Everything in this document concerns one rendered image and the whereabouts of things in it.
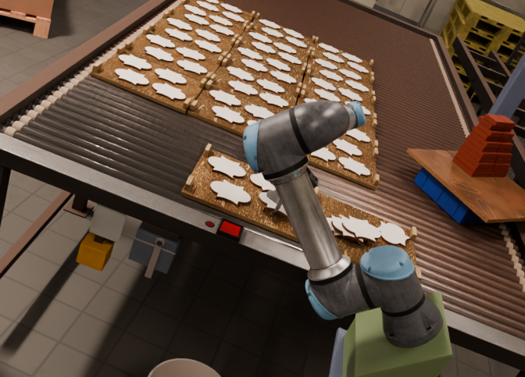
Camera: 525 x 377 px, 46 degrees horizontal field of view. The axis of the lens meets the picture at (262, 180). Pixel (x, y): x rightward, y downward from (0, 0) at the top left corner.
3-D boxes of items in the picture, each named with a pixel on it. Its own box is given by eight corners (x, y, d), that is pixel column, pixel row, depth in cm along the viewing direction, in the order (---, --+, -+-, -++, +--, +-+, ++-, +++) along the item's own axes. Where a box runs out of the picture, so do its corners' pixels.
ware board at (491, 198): (555, 219, 269) (558, 215, 269) (486, 223, 240) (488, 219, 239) (475, 154, 302) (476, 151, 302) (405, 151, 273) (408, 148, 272)
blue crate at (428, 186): (503, 222, 272) (515, 204, 267) (458, 225, 254) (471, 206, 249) (455, 181, 293) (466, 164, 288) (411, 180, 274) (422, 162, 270)
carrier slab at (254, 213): (298, 242, 201) (299, 238, 200) (180, 194, 200) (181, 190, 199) (306, 191, 232) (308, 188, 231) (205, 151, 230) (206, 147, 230)
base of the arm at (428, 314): (443, 342, 150) (430, 311, 146) (383, 352, 155) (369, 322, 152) (442, 301, 162) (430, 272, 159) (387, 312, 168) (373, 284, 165)
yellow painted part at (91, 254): (101, 272, 201) (118, 215, 190) (75, 261, 201) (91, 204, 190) (109, 258, 208) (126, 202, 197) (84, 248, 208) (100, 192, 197)
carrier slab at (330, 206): (416, 290, 202) (418, 286, 201) (300, 242, 201) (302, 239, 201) (411, 234, 233) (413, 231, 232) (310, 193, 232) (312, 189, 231)
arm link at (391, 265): (427, 304, 148) (408, 260, 143) (373, 320, 152) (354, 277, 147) (420, 275, 159) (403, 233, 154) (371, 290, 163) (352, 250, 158)
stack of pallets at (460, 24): (423, 55, 904) (457, -10, 857) (487, 83, 903) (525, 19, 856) (426, 84, 780) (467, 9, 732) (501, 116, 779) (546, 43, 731)
